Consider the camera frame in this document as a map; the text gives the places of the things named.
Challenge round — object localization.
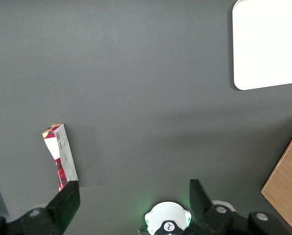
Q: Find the red cookie box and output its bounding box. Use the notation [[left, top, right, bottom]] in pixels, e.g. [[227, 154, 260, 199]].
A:
[[42, 123, 79, 192]]

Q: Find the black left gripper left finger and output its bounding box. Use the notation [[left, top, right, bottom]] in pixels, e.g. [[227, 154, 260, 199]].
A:
[[18, 180, 81, 235]]

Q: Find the white rectangular tray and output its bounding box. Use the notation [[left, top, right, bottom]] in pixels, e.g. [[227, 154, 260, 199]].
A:
[[232, 0, 292, 91]]

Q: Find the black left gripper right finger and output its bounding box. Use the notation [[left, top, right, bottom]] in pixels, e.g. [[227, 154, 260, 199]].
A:
[[183, 179, 236, 235]]

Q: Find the wooden two-drawer cabinet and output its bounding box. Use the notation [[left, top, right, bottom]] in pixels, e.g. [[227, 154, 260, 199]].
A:
[[261, 122, 292, 235]]

